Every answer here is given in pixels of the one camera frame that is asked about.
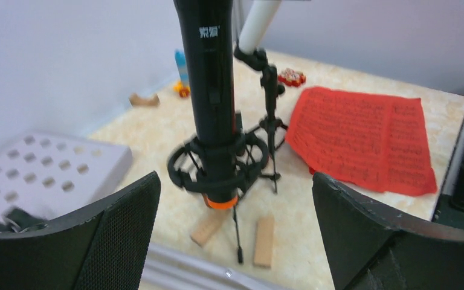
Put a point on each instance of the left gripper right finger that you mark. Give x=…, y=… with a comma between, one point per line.
x=371, y=245

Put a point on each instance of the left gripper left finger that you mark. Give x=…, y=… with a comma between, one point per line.
x=102, y=245

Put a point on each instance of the black mic tripod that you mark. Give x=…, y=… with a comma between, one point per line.
x=258, y=61
x=218, y=173

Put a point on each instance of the black microphone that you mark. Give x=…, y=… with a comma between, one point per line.
x=206, y=34

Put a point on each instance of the white tube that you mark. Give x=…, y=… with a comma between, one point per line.
x=256, y=24

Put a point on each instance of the white music stand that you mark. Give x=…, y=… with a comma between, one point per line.
x=50, y=175

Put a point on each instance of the light wooden block middle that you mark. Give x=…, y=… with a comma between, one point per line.
x=208, y=226

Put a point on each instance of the light wooden block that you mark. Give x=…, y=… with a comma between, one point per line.
x=208, y=226
x=263, y=250

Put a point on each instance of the light wooden block front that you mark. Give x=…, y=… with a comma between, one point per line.
x=263, y=250

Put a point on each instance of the wooden block at back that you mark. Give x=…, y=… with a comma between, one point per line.
x=138, y=101

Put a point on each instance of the blue yellow toy block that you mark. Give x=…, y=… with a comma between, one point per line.
x=182, y=86

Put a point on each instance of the red owl toy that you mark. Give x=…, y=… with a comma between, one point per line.
x=291, y=78

